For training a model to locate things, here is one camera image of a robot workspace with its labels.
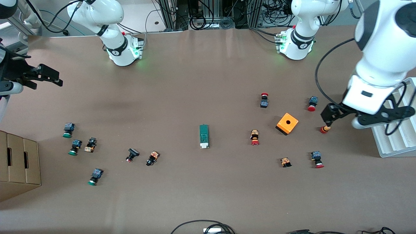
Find aluminium frame rack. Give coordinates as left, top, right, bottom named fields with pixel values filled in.
left=156, top=0, right=264, bottom=30

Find white stepped tray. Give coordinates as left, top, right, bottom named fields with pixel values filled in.
left=370, top=77, right=416, bottom=158

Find orange button enclosure box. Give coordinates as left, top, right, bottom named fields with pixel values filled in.
left=275, top=112, right=299, bottom=136

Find green pushbutton blue block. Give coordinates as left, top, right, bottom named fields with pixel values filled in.
left=68, top=140, right=83, bottom=156
left=62, top=123, right=76, bottom=138
left=87, top=168, right=104, bottom=186

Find black square head pushbutton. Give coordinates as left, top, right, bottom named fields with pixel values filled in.
left=125, top=148, right=140, bottom=163

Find grey metal frame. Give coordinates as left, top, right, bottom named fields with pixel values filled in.
left=0, top=0, right=43, bottom=57

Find thin tangled wires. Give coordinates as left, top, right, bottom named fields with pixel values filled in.
left=359, top=227, right=397, bottom=234

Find coiled black cable bundle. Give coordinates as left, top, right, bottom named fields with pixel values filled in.
left=189, top=13, right=235, bottom=31

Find tangled black cables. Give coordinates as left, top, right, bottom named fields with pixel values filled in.
left=260, top=0, right=297, bottom=27

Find looped black cable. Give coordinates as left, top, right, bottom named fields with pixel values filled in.
left=170, top=220, right=235, bottom=234

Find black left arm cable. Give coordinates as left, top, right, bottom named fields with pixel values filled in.
left=315, top=37, right=409, bottom=136

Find brown cardboard box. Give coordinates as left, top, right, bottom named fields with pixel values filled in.
left=0, top=130, right=42, bottom=202

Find black pushbutton orange block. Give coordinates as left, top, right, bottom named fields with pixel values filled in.
left=146, top=151, right=160, bottom=167
left=84, top=137, right=97, bottom=153

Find green load switch white handle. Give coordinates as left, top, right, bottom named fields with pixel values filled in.
left=199, top=124, right=209, bottom=149

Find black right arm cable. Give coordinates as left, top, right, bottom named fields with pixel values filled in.
left=24, top=0, right=85, bottom=36

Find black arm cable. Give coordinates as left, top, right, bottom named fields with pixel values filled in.
left=24, top=0, right=85, bottom=36
left=315, top=37, right=409, bottom=136

